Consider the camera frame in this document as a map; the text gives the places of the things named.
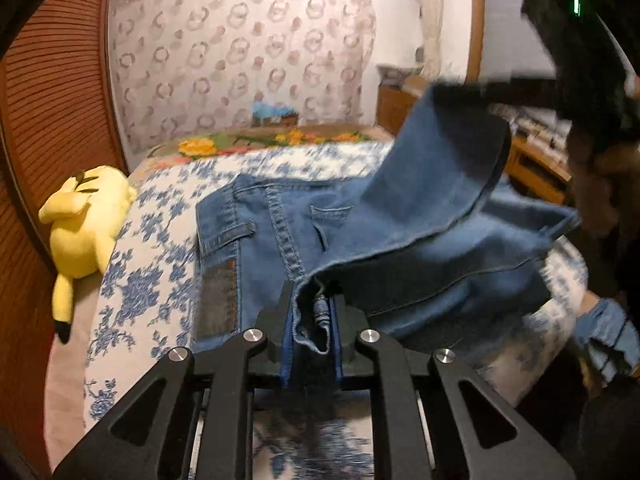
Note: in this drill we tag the grey window blind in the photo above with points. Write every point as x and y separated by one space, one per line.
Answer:
505 20

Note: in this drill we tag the circle patterned sheer curtain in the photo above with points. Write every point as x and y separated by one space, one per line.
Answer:
240 55

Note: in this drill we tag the brown louvered wardrobe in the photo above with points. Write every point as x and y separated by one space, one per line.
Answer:
50 85

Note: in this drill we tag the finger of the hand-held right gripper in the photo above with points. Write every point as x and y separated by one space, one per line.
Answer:
500 91

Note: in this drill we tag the yellow plush toy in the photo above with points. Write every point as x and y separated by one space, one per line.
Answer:
82 220

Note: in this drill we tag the beige window curtain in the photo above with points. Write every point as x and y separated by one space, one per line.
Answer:
431 20

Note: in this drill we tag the grey storage basket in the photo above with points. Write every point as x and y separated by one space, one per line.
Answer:
400 75

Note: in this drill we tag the person's right hand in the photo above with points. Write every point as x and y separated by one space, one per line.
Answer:
595 180

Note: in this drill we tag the blue denim pants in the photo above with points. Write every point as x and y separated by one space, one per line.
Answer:
425 220

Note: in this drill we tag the colourful floral blanket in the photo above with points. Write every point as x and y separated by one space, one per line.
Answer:
200 146

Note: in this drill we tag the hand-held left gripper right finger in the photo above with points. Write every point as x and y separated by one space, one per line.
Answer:
351 345

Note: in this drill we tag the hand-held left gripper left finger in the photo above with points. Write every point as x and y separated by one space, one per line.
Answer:
286 355

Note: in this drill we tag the small cardboard box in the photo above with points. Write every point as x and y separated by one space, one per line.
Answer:
275 117

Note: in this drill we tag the long wooden cabinet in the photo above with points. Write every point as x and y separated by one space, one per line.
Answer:
395 110

